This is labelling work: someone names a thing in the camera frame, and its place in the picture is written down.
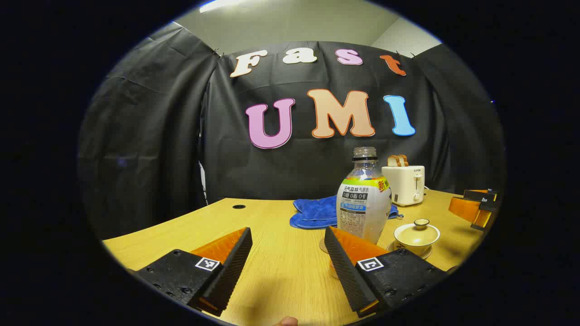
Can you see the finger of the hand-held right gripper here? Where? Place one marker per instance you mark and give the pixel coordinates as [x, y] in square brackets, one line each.
[487, 213]
[464, 208]

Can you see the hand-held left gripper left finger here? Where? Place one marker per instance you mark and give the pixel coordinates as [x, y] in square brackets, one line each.
[235, 267]

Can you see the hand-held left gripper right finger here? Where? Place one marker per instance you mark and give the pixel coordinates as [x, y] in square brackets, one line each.
[344, 271]

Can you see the round brown coaster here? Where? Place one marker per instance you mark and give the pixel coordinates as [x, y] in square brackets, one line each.
[322, 246]

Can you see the cream teacup lid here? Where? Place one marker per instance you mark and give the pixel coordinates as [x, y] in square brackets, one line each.
[417, 234]

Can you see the clear labelled water bottle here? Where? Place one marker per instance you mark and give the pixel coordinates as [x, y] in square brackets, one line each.
[362, 203]

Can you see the white toaster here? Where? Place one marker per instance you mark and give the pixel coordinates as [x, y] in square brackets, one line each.
[403, 185]

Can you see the blue towel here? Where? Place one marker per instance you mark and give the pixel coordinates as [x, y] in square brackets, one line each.
[315, 213]

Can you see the bread slice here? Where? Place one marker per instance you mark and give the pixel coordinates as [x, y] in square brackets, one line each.
[393, 161]
[404, 160]

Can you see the black backdrop cloth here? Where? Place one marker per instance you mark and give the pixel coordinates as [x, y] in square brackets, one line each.
[149, 149]

